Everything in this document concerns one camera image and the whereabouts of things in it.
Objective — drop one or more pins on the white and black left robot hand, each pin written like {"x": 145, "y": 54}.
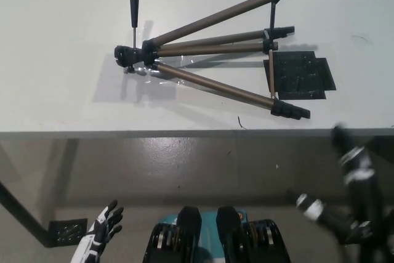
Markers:
{"x": 98, "y": 229}

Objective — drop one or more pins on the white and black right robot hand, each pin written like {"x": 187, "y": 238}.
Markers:
{"x": 363, "y": 189}

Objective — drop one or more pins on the bronze and black camera tripod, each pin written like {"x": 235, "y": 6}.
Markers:
{"x": 197, "y": 22}

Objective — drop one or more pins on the black table leg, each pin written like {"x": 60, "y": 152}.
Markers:
{"x": 27, "y": 216}

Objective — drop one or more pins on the black tape patch on table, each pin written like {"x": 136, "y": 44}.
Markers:
{"x": 295, "y": 75}

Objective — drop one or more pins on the clear tape patch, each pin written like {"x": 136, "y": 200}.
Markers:
{"x": 107, "y": 90}

